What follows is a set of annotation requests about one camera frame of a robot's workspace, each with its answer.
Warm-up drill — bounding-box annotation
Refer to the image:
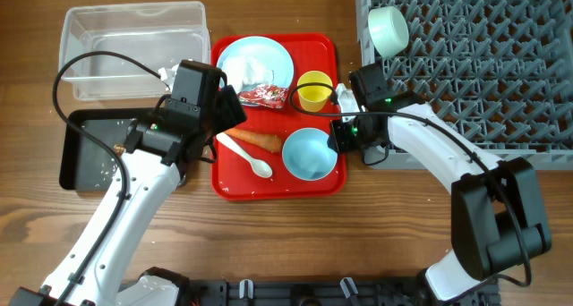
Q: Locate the light blue rice bowl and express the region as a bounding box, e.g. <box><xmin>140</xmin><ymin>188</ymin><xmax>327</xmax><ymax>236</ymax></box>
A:
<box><xmin>282</xmin><ymin>128</ymin><xmax>338</xmax><ymax>182</ymax></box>

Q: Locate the yellow plastic cup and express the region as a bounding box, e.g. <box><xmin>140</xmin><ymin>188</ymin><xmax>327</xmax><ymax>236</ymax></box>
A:
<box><xmin>297</xmin><ymin>71</ymin><xmax>333</xmax><ymax>112</ymax></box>

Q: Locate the mint green bowl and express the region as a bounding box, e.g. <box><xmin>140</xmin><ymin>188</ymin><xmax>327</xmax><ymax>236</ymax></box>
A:
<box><xmin>367</xmin><ymin>6</ymin><xmax>409</xmax><ymax>59</ymax></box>

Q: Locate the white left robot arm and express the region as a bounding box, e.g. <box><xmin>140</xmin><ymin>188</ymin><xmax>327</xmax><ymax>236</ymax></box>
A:
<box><xmin>10</xmin><ymin>60</ymin><xmax>246</xmax><ymax>305</ymax></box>

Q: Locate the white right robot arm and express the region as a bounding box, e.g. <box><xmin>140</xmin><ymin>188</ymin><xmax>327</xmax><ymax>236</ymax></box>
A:
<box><xmin>328</xmin><ymin>63</ymin><xmax>552</xmax><ymax>305</ymax></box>

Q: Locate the black waste tray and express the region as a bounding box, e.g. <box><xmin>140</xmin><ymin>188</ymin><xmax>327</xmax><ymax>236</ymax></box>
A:
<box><xmin>58</xmin><ymin>106</ymin><xmax>189</xmax><ymax>192</ymax></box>

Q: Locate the grey dishwasher rack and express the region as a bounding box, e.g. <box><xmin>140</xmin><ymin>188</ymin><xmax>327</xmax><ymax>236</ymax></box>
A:
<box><xmin>355</xmin><ymin>0</ymin><xmax>572</xmax><ymax>170</ymax></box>

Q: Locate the white crumpled napkin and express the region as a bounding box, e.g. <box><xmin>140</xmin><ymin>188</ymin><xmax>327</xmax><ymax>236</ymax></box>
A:
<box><xmin>222</xmin><ymin>55</ymin><xmax>274</xmax><ymax>93</ymax></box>

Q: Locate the red snack wrapper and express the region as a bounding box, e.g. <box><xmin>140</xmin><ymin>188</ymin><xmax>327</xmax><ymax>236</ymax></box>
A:
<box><xmin>238</xmin><ymin>84</ymin><xmax>288</xmax><ymax>109</ymax></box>

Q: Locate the orange carrot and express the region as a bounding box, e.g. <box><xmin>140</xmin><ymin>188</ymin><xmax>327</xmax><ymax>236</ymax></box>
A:
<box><xmin>225</xmin><ymin>128</ymin><xmax>284</xmax><ymax>153</ymax></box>

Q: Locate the white plastic spoon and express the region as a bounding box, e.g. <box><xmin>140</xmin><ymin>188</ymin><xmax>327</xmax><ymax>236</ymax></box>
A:
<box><xmin>216</xmin><ymin>132</ymin><xmax>272</xmax><ymax>178</ymax></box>

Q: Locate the red plastic tray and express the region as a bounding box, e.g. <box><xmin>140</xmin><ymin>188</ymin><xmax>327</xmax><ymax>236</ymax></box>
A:
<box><xmin>211</xmin><ymin>33</ymin><xmax>346</xmax><ymax>201</ymax></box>

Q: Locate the light blue plate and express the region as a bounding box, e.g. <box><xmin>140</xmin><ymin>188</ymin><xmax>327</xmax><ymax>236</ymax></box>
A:
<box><xmin>216</xmin><ymin>36</ymin><xmax>295</xmax><ymax>106</ymax></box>

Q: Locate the clear plastic bin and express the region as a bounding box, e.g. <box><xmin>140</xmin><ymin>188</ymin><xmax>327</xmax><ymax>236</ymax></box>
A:
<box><xmin>59</xmin><ymin>1</ymin><xmax>210</xmax><ymax>101</ymax></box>

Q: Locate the brown food scrap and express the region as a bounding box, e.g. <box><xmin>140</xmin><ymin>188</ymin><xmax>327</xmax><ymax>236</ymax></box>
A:
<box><xmin>114</xmin><ymin>144</ymin><xmax>125</xmax><ymax>156</ymax></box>

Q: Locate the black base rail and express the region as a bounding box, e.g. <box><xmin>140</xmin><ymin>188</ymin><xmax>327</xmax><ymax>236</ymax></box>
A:
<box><xmin>178</xmin><ymin>276</ymin><xmax>498</xmax><ymax>306</ymax></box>

